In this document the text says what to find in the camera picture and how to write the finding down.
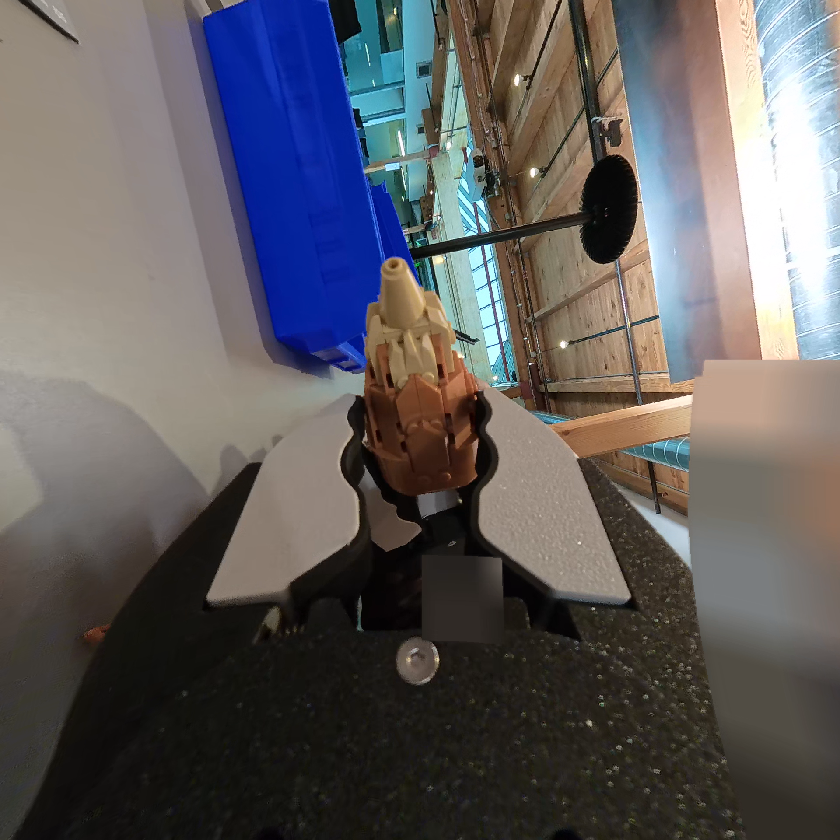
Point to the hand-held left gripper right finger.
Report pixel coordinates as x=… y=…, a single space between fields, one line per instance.
x=551 y=518

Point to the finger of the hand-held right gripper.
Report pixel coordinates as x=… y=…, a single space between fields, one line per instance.
x=387 y=518
x=436 y=505

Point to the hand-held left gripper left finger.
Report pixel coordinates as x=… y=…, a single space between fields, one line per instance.
x=289 y=518

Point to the orange brick claw model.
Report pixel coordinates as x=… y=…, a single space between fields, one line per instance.
x=420 y=420

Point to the blue plastic bin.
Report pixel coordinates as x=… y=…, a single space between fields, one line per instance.
x=295 y=164
x=390 y=223

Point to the grey instruction booklet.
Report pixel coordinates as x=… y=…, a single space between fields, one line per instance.
x=56 y=16

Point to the grey desk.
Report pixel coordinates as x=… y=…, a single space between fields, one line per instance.
x=98 y=262

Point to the wooden ceiling beam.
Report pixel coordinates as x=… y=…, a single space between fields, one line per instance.
x=623 y=426

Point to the silver ventilation duct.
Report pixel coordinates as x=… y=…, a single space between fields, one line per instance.
x=800 y=164
x=656 y=451

